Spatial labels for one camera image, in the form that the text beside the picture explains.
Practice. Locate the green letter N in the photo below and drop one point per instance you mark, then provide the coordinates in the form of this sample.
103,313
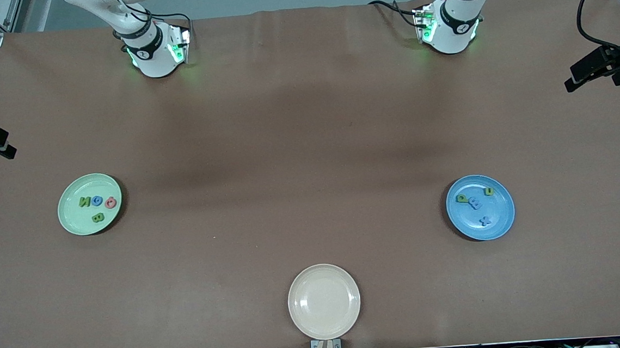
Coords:
84,201

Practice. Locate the blue letter G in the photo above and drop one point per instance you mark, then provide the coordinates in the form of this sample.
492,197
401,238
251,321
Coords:
93,200

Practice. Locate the green letter B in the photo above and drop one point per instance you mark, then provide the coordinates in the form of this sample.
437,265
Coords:
97,217

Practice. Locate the red letter Q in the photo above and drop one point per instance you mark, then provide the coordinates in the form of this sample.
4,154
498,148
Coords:
107,202

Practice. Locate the green letter u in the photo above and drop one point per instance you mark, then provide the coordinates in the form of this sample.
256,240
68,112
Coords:
489,191

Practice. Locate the blue letter m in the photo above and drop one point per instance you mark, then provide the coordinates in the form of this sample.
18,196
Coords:
475,203

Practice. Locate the blue letter x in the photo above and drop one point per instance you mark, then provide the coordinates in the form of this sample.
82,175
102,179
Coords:
485,220

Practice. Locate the green letter p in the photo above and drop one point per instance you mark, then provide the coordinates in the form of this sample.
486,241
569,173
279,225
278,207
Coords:
461,199

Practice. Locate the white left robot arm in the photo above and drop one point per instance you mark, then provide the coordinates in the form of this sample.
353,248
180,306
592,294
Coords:
456,35

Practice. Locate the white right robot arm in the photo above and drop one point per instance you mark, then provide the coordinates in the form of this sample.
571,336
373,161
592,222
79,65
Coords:
152,57

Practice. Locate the light green plate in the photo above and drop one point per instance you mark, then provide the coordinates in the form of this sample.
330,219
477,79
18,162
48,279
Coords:
75,215

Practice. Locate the blue plate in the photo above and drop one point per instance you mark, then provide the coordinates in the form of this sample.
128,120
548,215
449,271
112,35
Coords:
466,226

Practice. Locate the brown table cover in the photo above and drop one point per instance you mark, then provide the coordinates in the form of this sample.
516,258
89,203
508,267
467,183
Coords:
293,240

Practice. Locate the beige plate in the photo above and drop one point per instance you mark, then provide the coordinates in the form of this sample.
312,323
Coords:
324,301

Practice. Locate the plain aluminium frame post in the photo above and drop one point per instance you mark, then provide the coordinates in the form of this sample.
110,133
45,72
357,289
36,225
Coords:
14,14

